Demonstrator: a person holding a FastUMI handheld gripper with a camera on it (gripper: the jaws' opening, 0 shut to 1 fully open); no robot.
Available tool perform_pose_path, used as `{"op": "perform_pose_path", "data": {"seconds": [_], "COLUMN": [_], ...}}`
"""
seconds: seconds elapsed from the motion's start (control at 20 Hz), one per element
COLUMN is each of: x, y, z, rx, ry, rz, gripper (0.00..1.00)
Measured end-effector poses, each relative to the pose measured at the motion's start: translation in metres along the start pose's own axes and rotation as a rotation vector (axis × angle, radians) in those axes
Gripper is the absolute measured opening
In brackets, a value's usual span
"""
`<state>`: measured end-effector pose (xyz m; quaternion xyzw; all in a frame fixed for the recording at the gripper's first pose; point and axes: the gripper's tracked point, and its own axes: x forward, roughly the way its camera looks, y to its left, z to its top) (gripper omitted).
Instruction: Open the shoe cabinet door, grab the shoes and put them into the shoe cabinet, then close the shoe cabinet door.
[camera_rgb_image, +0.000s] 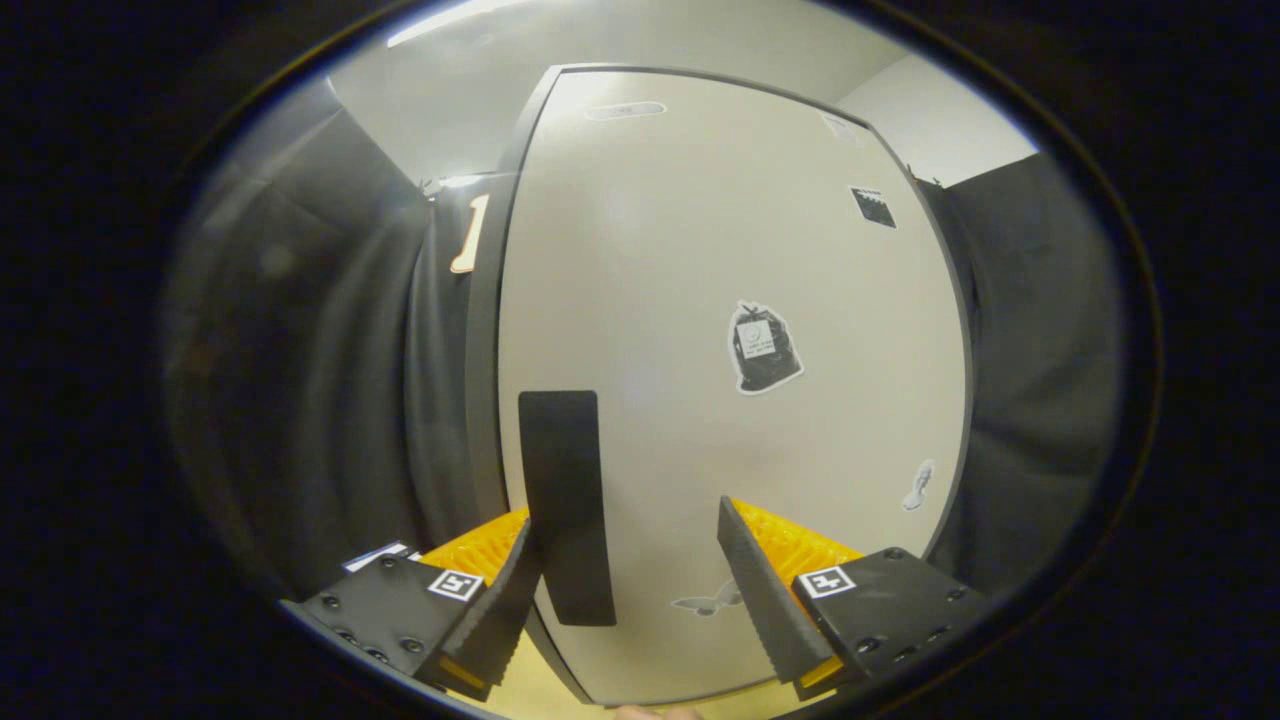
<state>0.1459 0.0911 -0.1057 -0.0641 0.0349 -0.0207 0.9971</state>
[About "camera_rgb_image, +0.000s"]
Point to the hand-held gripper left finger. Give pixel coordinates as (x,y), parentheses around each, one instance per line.
(495,620)

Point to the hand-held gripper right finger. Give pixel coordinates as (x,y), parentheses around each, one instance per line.
(765,600)

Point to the grey shoe cabinet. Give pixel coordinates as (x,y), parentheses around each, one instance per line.
(483,400)

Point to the white shoe cabinet door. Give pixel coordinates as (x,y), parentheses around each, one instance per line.
(650,250)

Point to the white book with grey picture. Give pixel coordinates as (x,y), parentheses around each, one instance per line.
(380,553)

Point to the ceiling light strip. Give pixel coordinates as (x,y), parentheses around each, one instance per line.
(450,18)

